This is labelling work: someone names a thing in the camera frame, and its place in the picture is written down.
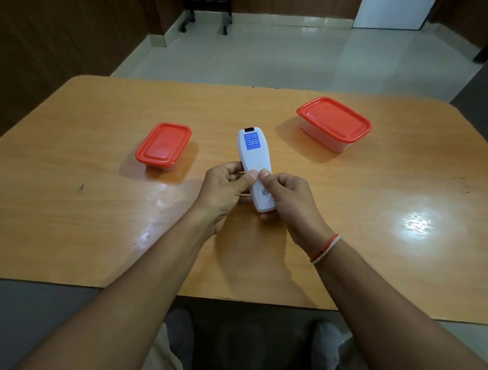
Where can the white remote control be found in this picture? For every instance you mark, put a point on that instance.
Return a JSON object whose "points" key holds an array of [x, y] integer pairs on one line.
{"points": [[253, 156]]}

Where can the person's left beige trouser leg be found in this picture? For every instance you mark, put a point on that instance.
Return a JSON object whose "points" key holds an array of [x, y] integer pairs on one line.
{"points": [[162, 350]]}

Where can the person's left forearm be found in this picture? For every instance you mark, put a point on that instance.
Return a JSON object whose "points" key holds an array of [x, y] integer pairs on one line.
{"points": [[125, 301]]}

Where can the small red-lidded plastic container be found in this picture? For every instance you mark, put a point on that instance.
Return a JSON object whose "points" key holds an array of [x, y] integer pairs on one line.
{"points": [[164, 145]]}

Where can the black caster furniture leg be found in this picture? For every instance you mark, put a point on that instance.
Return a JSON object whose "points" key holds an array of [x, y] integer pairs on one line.
{"points": [[188, 19], [227, 17]]}

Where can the person's right beige trouser leg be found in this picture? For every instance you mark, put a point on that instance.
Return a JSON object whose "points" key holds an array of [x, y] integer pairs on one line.
{"points": [[352, 354]]}

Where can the person's grey shoe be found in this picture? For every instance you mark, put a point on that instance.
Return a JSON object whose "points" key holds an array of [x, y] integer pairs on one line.
{"points": [[182, 339], [327, 343]]}

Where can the person's left grey shoe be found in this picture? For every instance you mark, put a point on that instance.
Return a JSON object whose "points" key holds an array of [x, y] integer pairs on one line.
{"points": [[182, 339]]}

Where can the person's right grey shoe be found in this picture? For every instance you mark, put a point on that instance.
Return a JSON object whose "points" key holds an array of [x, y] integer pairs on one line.
{"points": [[327, 343]]}

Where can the person's right thumb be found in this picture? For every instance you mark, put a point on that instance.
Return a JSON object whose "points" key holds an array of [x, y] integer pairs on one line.
{"points": [[268, 183]]}

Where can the large red-lidded plastic container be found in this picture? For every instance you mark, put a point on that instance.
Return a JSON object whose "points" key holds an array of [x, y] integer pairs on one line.
{"points": [[333, 120]]}

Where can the person's beige trouser leg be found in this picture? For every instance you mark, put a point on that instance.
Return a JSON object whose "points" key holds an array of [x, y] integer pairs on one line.
{"points": [[162, 350], [352, 354]]}

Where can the person's right forearm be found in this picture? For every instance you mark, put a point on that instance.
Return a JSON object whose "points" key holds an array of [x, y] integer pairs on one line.
{"points": [[389, 305]]}

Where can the person's left thumb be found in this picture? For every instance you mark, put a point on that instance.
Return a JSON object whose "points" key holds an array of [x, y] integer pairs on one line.
{"points": [[242, 182]]}

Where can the white board panel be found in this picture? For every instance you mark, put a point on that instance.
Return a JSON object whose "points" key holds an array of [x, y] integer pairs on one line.
{"points": [[392, 13]]}

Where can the person's right hand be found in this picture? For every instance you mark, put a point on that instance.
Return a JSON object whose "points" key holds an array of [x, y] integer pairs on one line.
{"points": [[295, 207]]}

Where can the person's left hand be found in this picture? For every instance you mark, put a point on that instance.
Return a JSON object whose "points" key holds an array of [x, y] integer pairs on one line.
{"points": [[217, 194]]}

